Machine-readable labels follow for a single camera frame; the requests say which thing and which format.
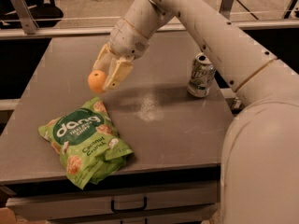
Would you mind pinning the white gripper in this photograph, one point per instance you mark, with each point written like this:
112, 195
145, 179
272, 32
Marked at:
128, 41

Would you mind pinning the orange fruit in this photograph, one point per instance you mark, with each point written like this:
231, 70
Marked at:
96, 81

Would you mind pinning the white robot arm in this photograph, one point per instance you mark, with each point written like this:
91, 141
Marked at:
260, 154

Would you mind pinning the green rice chip bag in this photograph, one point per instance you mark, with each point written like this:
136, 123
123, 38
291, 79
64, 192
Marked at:
88, 144

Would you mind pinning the silver green soda can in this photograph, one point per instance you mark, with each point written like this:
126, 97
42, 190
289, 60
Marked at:
202, 76

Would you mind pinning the black office chair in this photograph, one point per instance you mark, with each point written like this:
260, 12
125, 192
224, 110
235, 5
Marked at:
44, 12

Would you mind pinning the left metal railing bracket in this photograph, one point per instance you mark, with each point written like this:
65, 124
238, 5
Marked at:
28, 24

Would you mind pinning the grey drawer with black handle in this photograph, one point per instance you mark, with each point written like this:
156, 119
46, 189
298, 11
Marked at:
163, 203

